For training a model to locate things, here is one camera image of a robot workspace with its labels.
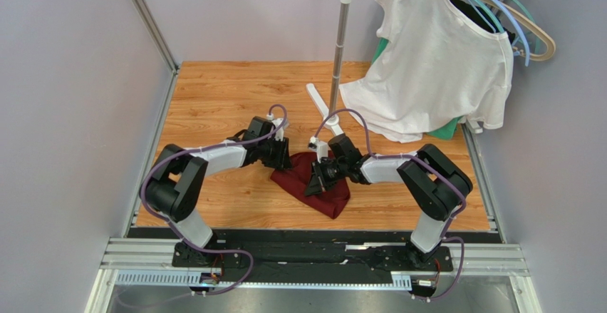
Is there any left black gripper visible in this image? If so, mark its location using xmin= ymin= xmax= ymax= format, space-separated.
xmin=257 ymin=135 xmax=292 ymax=169

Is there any dark red cloth napkin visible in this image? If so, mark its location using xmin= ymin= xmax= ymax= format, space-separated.
xmin=270 ymin=152 xmax=351 ymax=219

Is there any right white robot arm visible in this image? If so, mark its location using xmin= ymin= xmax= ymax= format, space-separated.
xmin=304 ymin=134 xmax=473 ymax=269

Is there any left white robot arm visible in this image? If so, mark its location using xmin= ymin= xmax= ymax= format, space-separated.
xmin=140 ymin=115 xmax=291 ymax=252

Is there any white clothes rack stand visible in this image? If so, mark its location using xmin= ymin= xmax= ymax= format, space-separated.
xmin=306 ymin=0 xmax=352 ymax=135

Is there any green garment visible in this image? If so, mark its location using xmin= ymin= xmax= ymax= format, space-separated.
xmin=371 ymin=38 xmax=461 ymax=140

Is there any white t-shirt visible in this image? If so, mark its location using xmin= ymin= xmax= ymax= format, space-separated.
xmin=340 ymin=0 xmax=514 ymax=143

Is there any black garment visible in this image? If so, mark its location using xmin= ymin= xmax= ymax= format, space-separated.
xmin=450 ymin=0 xmax=500 ymax=33

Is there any blue plastic hanger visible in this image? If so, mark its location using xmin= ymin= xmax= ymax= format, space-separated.
xmin=466 ymin=0 xmax=533 ymax=66

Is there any teal plastic hanger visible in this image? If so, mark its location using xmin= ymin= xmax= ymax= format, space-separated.
xmin=443 ymin=0 xmax=541 ymax=55

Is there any wooden hanger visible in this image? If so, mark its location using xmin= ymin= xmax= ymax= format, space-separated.
xmin=443 ymin=0 xmax=556 ymax=63

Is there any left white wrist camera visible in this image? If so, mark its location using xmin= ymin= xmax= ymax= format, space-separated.
xmin=271 ymin=118 xmax=289 ymax=141

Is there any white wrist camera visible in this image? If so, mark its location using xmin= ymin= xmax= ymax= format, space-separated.
xmin=308 ymin=136 xmax=329 ymax=162
xmin=271 ymin=118 xmax=289 ymax=141

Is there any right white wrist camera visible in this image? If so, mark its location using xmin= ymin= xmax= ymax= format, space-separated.
xmin=308 ymin=136 xmax=329 ymax=162

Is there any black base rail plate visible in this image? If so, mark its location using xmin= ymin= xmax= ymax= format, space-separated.
xmin=128 ymin=227 xmax=504 ymax=286

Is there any aluminium frame rail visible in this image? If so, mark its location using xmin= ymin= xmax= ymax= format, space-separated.
xmin=132 ymin=0 xmax=180 ymax=73

